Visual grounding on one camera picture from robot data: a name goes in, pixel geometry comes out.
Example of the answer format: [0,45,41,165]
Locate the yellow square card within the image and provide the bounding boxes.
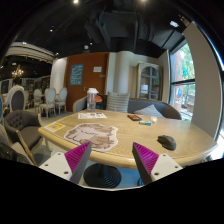
[45,122,64,132]

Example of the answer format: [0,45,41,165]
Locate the white oval back chair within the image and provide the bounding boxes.
[10,89,25,112]

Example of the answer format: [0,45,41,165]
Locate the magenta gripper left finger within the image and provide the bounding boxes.
[40,142,91,184]

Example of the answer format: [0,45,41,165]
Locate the white dining chair right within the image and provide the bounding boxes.
[55,87,68,111]

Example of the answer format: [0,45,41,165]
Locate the small green white tube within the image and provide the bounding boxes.
[139,121,151,126]

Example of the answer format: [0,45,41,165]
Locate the large window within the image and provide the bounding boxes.
[170,41,195,121]

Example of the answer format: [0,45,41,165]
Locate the white wall notice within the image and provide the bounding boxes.
[93,67,102,72]

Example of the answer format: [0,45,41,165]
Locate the white dining chair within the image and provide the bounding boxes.
[40,88,56,115]
[55,87,68,111]

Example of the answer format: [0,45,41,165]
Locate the dark tufted armchair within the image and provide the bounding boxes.
[3,109,44,153]

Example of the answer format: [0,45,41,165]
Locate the grey sofa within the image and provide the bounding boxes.
[73,95,182,120]

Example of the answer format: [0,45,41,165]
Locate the light grey cushion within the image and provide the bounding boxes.
[135,105,163,118]

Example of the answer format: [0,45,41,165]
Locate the blue wall poster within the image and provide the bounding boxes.
[69,64,84,85]

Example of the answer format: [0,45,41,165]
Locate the glass door wooden cabinet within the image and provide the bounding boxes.
[136,62,161,100]

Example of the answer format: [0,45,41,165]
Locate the chandelier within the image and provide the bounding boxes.
[12,66,24,78]

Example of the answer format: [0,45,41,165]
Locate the small white round object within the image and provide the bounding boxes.
[151,116,158,124]

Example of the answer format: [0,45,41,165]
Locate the white printed paper sheet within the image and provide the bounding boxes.
[78,113,107,119]

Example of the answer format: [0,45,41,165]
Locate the striped cushion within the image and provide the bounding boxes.
[106,92,130,113]

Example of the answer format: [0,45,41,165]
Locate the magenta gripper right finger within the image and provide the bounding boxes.
[132,142,182,185]

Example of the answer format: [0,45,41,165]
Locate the orange object behind bottle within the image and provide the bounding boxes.
[96,95,103,103]

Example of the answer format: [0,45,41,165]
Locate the round wooden table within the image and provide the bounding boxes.
[39,111,217,187]

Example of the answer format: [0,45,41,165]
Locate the clear shaker bottle white lid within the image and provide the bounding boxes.
[87,88,98,112]

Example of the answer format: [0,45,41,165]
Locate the dark grey computer mouse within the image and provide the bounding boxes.
[157,135,176,150]

